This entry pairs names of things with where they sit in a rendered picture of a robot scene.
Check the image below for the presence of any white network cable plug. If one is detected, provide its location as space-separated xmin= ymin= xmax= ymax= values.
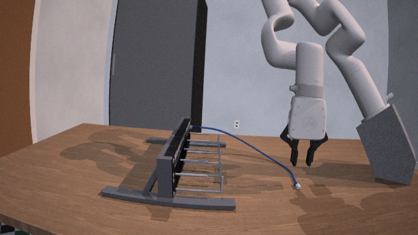
xmin=294 ymin=182 xmax=301 ymax=190

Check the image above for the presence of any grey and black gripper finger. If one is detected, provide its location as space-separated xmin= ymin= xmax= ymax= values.
xmin=280 ymin=124 xmax=299 ymax=167
xmin=306 ymin=132 xmax=328 ymax=167

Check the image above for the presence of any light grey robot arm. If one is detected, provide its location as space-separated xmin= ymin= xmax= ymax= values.
xmin=261 ymin=0 xmax=394 ymax=123

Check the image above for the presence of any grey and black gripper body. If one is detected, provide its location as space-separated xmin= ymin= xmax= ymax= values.
xmin=287 ymin=95 xmax=326 ymax=140

